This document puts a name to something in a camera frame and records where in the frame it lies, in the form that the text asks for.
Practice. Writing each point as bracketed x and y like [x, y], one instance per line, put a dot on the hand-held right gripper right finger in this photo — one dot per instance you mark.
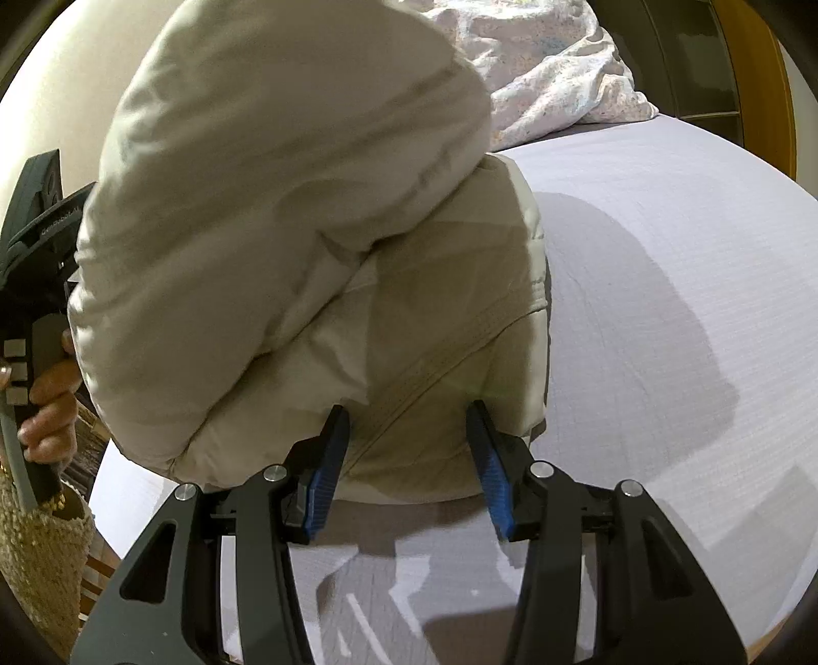
[493, 486]

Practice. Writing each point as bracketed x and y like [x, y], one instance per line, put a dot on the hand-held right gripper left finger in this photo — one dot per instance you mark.
[326, 476]

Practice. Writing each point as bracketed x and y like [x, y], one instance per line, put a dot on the white puffer jacket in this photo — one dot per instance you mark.
[287, 256]

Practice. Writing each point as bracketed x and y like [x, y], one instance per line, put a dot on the person's left forearm knit sleeve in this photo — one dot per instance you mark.
[38, 562]

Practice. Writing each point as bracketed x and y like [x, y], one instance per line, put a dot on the person's left hand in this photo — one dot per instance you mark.
[54, 409]

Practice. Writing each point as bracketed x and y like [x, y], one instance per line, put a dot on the bed with lilac sheet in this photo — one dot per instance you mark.
[639, 320]

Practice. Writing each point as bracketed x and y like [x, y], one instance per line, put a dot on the floral pink quilt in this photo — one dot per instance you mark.
[549, 77]

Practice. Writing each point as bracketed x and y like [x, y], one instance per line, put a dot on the dark glass door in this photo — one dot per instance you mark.
[703, 57]

